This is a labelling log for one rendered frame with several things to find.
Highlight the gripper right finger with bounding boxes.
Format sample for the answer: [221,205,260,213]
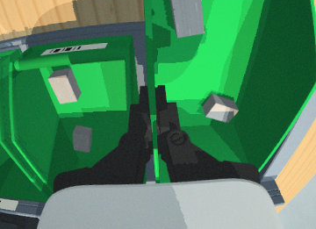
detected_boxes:
[155,85,261,184]

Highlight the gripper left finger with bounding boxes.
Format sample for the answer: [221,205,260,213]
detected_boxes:
[54,86,154,193]

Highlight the green bin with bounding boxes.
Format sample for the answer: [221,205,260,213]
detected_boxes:
[0,48,53,202]
[144,0,316,183]
[9,35,140,193]

